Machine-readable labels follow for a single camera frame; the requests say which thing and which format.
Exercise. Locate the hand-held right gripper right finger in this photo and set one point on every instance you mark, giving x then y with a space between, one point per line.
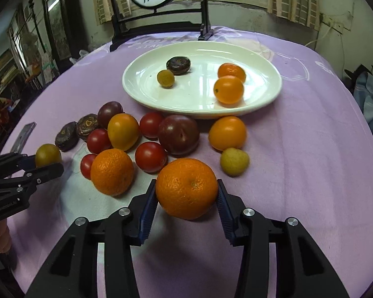
225 217

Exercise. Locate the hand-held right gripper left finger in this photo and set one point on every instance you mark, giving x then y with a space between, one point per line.
147 214

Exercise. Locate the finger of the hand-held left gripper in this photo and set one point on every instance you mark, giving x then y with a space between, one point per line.
46 173
11 162

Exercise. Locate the red cherry tomato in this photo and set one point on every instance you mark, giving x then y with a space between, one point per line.
98 140
86 166
150 157
150 124

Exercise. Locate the dark water chestnut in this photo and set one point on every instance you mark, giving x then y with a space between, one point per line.
87 126
66 136
178 65

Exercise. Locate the smooth orange tomato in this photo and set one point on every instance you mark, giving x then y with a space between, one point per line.
228 90
227 133

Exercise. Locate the yellow-orange tomato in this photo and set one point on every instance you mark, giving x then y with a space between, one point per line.
123 131

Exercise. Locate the dark red tomato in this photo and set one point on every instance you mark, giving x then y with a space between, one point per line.
178 134
109 111

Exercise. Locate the white oval plate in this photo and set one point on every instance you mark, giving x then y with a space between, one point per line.
202 94

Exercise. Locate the grey smartphone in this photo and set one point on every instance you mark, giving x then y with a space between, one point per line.
24 136

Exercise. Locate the pale yellow longan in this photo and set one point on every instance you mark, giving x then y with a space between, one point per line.
234 161

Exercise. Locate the cluttered shelf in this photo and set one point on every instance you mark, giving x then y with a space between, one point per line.
9 77

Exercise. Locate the dark red tomato on table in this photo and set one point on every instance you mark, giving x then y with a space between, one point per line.
178 134

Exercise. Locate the purple tablecloth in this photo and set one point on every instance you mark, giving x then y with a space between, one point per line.
298 161

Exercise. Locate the white plastic bag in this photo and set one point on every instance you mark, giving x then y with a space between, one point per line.
82 55

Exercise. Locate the small green fruit on plate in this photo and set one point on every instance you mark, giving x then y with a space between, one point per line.
165 78

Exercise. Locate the dark wooden cabinet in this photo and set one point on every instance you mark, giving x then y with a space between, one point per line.
54 21

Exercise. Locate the small mandarin orange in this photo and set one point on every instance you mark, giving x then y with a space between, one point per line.
231 70

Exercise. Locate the beige checked curtain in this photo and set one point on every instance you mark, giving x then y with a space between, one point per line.
293 0
112 0

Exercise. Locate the blue clothes pile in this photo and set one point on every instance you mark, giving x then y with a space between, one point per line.
368 94

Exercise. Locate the white wall power outlet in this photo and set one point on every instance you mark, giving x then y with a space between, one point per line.
334 23

